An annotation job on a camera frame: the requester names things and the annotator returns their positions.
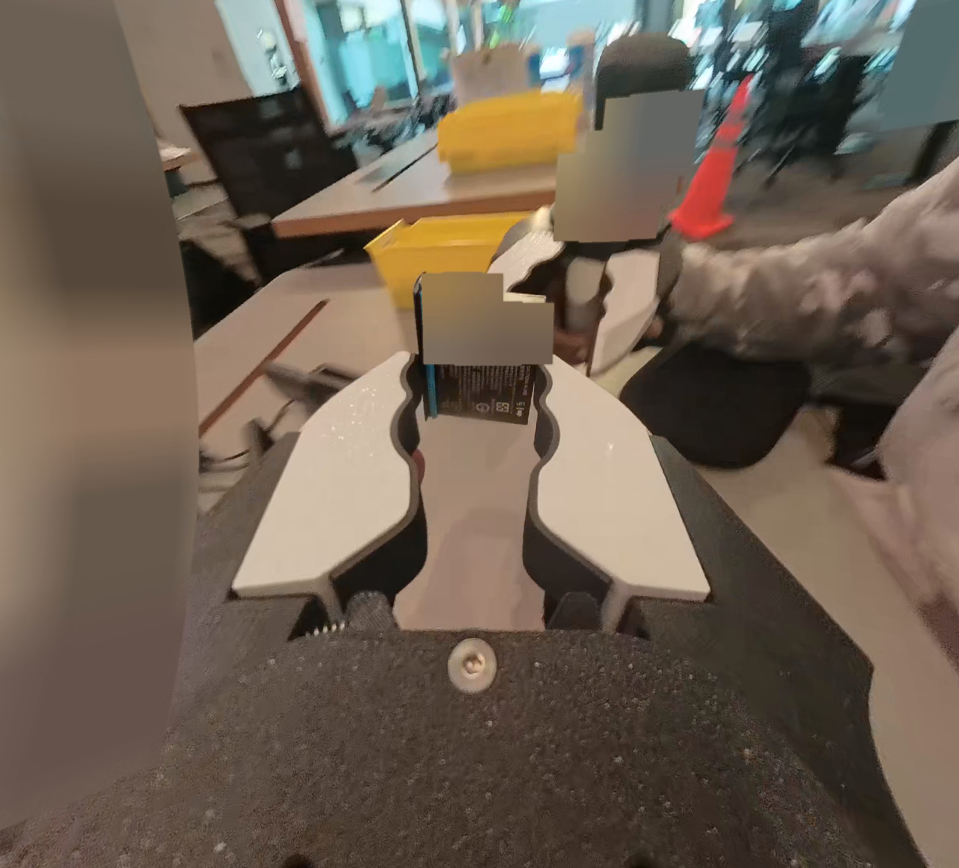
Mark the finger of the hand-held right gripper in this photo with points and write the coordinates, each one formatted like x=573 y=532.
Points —
x=528 y=246

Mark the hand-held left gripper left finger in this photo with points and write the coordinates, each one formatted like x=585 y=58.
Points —
x=330 y=494

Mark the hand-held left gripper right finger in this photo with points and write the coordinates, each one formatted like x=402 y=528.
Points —
x=615 y=494

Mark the yellow plastic bin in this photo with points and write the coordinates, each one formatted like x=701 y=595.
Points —
x=435 y=246
x=510 y=134

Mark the black battery blue stripe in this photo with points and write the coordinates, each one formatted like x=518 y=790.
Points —
x=480 y=389

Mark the person's right forearm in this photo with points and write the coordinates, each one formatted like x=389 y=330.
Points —
x=839 y=284

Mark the black honeycomb cushion pad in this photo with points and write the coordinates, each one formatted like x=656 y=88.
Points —
x=712 y=404

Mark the orange traffic cone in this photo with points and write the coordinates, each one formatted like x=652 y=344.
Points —
x=717 y=194

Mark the wooden work table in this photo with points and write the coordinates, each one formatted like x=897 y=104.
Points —
x=390 y=202

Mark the black mesh office chair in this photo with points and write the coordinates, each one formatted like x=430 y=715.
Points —
x=270 y=149

